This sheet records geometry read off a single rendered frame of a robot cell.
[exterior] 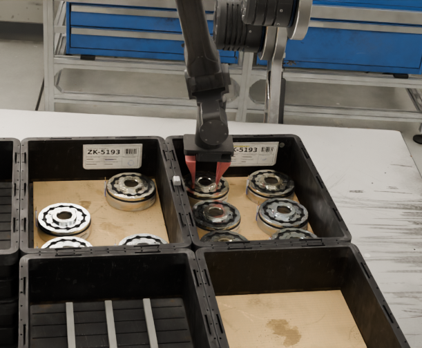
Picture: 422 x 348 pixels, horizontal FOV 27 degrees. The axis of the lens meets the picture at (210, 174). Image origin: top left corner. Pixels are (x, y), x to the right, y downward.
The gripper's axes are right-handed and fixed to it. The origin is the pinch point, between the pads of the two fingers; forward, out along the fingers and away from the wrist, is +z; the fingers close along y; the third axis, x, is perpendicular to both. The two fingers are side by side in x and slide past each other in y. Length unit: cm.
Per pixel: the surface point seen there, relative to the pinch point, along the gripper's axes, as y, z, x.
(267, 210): 12.3, 0.9, -9.7
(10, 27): -79, 84, 265
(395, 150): 56, 18, 45
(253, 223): 9.6, 4.0, -9.7
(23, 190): -35.8, -6.5, -15.7
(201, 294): -3.7, -6.7, -44.6
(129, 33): -18, 46, 179
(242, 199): 8.1, 4.2, -0.9
